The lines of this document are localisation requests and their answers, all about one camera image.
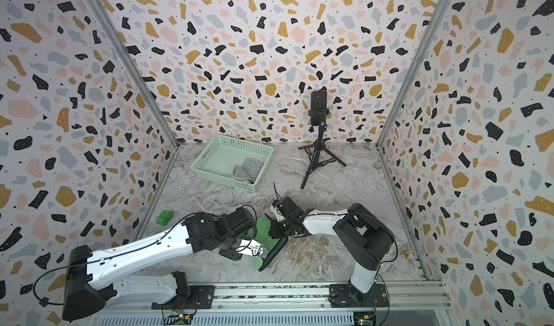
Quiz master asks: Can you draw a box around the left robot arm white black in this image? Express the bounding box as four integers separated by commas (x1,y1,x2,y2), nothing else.
59,207,269,322

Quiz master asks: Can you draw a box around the small gold round object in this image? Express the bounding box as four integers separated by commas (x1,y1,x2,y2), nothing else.
400,248,413,258

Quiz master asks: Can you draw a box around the aluminium corner post right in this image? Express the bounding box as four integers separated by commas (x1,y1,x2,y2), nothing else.
376,0,451,150

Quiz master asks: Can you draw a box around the small green toy block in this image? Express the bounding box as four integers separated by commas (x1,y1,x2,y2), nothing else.
156,210,174,226

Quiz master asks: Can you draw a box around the mint green plastic basket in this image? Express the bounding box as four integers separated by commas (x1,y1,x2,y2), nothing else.
191,134,274,193

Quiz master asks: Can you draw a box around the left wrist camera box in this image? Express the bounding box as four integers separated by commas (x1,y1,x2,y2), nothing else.
248,241,269,259

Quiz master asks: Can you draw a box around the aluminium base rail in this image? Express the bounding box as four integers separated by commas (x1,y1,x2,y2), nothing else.
87,281,457,325

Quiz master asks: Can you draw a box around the black camera tripod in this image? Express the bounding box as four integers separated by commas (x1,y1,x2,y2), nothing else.
300,123,347,190

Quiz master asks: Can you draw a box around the aluminium corner post left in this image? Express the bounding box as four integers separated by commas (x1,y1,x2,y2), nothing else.
73,0,179,150

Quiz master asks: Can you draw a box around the green and grey dishcloth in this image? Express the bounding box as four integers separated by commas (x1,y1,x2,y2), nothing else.
251,214,288,272

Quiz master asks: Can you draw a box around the aluminium corner post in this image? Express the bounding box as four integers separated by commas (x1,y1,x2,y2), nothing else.
376,0,451,150
73,0,179,150

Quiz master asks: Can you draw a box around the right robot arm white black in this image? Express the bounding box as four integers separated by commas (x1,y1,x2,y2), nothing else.
269,197,396,307

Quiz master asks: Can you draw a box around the black phone on tripod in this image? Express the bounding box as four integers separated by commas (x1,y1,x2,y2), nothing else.
309,89,329,126

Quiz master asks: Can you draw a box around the grey patterned cloth in basket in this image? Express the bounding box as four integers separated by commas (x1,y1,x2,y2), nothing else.
232,158,264,185

